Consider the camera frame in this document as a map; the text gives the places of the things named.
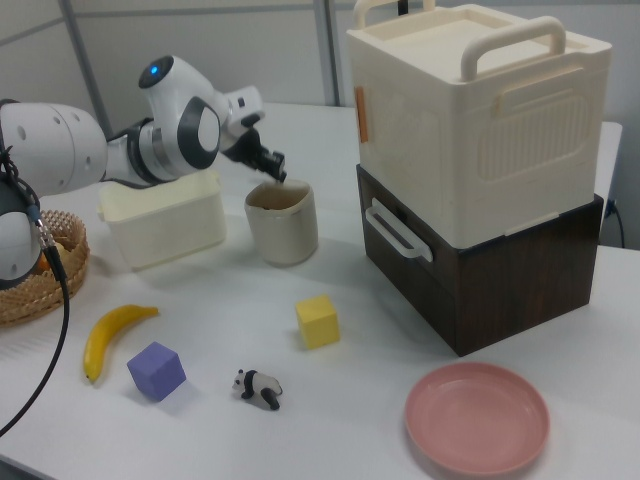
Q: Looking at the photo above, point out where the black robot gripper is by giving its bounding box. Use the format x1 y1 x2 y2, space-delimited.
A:
219 84 289 184

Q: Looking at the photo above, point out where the cream round dustbin body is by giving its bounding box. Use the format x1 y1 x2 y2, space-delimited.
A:
243 178 320 268

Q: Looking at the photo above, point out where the white rectangular plastic container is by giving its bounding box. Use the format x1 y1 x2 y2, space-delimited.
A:
97 169 227 274

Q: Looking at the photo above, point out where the yellow foam cube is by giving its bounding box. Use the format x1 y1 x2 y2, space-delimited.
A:
294 294 342 350

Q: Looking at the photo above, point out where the cream plastic storage box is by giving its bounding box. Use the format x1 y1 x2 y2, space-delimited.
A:
345 0 614 250

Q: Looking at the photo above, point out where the small panda figurine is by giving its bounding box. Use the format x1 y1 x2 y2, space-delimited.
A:
231 368 284 410

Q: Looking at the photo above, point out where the cream and orange toy cake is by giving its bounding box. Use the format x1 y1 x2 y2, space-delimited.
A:
35 238 69 275

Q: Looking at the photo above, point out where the purple foam cube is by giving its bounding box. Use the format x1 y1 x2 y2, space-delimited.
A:
126 340 188 403

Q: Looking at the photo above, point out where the yellow toy banana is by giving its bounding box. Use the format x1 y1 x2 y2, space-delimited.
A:
82 303 160 385

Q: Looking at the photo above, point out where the dark brown wooden drawer box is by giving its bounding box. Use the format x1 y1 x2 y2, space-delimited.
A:
355 162 605 358

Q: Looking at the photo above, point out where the woven wicker basket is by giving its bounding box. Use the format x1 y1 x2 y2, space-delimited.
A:
0 209 91 327

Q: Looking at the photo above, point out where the pink round plate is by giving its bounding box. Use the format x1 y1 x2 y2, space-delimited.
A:
403 362 551 476

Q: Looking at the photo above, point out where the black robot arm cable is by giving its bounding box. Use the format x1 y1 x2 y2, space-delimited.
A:
0 144 72 437

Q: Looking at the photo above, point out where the thin black wall cable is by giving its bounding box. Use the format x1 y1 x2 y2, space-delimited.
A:
603 197 627 247

